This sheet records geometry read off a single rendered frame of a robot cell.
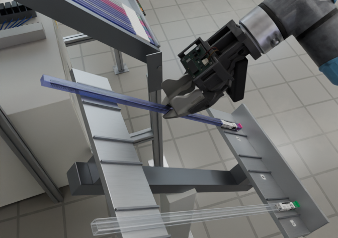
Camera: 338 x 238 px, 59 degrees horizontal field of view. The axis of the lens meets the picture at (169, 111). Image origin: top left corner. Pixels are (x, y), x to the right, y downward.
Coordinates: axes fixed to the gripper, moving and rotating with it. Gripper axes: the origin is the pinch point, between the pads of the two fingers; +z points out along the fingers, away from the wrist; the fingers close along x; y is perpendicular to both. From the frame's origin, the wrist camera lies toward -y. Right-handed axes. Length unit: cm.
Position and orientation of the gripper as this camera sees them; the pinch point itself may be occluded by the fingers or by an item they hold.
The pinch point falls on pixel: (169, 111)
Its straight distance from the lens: 60.0
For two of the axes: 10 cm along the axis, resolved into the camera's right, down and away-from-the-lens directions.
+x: 3.7, 7.3, -5.7
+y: -5.3, -3.3, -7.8
